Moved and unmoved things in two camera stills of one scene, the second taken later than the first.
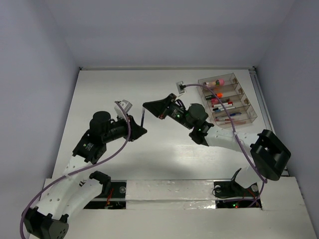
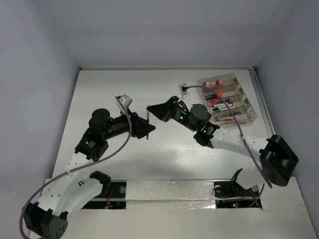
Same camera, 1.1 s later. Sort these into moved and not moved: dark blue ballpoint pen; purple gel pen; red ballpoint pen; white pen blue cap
Moved: purple gel pen
Not moved: red ballpoint pen; white pen blue cap; dark blue ballpoint pen
